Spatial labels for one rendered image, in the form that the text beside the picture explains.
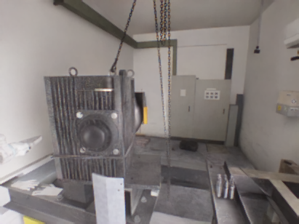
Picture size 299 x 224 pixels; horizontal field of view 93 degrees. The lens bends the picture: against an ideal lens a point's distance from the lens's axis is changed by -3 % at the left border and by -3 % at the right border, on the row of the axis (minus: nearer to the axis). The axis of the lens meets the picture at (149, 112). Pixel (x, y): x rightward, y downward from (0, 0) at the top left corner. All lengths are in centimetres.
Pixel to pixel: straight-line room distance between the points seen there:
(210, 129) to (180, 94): 116
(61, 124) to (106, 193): 53
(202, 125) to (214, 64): 155
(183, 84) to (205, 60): 82
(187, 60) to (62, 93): 346
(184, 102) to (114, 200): 323
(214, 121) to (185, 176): 236
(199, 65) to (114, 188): 363
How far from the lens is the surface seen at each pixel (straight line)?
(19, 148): 94
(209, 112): 393
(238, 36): 434
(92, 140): 93
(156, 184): 109
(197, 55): 414
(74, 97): 104
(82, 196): 136
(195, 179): 190
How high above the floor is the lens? 156
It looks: 11 degrees down
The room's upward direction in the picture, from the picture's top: straight up
